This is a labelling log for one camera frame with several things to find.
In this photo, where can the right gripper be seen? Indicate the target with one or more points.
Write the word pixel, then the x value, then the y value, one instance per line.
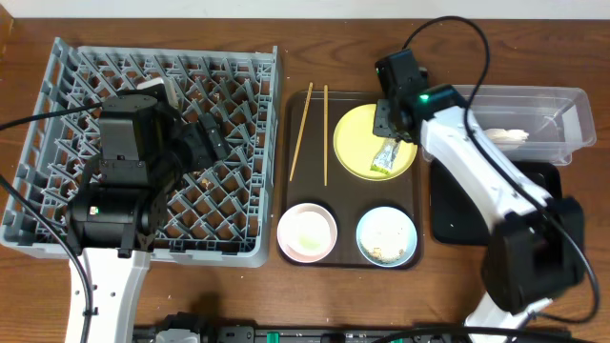
pixel 380 124

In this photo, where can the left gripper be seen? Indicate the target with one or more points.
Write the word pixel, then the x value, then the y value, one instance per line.
pixel 210 138

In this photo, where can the green snack wrapper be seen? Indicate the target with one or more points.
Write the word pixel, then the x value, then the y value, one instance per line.
pixel 385 158

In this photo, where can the wooden chopstick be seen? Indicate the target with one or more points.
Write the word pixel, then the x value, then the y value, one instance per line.
pixel 301 130

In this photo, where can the white napkin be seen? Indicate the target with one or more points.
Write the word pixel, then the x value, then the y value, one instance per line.
pixel 507 139

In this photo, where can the light blue bowl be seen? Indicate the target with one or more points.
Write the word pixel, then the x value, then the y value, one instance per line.
pixel 387 237

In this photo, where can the pink bowl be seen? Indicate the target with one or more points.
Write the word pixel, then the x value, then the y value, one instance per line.
pixel 306 233

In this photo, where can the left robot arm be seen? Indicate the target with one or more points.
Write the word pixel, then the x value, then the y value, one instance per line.
pixel 146 149

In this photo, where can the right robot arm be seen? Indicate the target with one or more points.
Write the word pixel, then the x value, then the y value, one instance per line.
pixel 534 252

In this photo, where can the black waste tray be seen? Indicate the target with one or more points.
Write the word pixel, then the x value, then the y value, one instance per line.
pixel 456 220

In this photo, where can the yellow plate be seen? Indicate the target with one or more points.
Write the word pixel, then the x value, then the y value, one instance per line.
pixel 356 147

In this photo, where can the grey plastic dish rack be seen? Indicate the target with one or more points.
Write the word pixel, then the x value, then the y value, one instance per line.
pixel 218 217

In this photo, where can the dark brown serving tray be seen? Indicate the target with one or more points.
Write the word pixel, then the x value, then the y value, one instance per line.
pixel 347 197

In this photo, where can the clear plastic bin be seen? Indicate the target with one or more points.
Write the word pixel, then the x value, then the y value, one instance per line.
pixel 559 120

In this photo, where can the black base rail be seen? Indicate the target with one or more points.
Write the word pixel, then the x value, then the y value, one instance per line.
pixel 191 327

